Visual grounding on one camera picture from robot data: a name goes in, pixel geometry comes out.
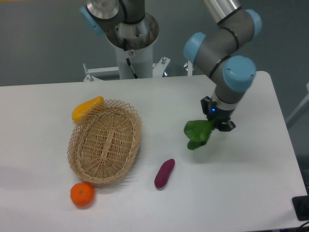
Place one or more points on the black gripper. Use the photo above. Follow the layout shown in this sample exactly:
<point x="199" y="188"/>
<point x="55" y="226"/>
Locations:
<point x="214" y="108"/>

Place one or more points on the green leafy vegetable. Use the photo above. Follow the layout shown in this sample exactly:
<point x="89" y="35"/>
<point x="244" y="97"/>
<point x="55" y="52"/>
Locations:
<point x="198" y="132"/>

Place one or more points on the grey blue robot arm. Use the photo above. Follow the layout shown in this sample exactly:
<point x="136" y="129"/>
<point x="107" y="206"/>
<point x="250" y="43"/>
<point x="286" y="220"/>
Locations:
<point x="214" y="55"/>

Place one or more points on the purple sweet potato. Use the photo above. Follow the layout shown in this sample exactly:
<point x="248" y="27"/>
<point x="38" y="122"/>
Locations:
<point x="163" y="174"/>

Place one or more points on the woven wicker basket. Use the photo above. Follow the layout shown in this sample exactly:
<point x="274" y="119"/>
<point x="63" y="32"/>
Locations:
<point x="105" y="141"/>

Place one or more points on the black device at table edge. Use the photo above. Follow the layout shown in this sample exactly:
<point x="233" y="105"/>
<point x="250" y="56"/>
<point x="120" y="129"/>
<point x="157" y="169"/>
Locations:
<point x="301" y="207"/>

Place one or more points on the orange tangerine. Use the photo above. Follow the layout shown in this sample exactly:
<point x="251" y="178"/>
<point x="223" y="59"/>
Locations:
<point x="82" y="194"/>

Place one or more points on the white metal base frame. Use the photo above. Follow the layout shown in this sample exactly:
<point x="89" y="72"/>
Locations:
<point x="112" y="73"/>

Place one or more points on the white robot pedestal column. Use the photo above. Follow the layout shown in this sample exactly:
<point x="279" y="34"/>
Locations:
<point x="133" y="44"/>

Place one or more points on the white frame at right edge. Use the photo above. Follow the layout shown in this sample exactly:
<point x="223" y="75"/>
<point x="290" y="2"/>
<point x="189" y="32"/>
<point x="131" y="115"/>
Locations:
<point x="298" y="111"/>

